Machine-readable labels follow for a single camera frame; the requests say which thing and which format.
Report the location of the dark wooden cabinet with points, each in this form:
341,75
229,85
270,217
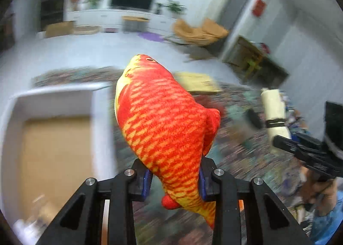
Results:
254,60

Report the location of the purple floor mat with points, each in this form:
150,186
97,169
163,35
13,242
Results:
150,37

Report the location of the person's blue pants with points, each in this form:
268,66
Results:
327,226

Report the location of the colourful woven printed blanket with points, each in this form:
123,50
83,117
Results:
254,159

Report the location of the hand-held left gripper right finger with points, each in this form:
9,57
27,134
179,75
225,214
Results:
202,183

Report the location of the cream cloth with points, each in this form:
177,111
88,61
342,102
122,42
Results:
273,105

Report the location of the white storage box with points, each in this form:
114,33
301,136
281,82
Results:
53,96

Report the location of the white television cabinet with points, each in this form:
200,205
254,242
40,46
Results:
107,18

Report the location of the cardboard box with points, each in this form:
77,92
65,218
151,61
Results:
59,29

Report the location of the plastic-packaged orange cloth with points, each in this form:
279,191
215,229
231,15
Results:
197,81

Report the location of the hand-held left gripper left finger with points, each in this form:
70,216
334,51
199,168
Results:
146,183

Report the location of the red wall decoration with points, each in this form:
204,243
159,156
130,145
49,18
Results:
259,6

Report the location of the person's right hand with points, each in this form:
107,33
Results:
308,182

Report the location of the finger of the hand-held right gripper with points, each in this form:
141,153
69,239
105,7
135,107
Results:
284,143
310,140

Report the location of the orange fish plush toy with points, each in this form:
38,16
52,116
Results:
160,121

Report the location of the leafy green potted plant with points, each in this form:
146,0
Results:
94,1

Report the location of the wooden bench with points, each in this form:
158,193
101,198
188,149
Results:
135,21

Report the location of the mustard lounge chair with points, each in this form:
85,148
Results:
198,33

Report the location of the small dark potted plant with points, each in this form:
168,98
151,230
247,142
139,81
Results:
159,9

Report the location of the large green potted plant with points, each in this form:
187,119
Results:
175,7

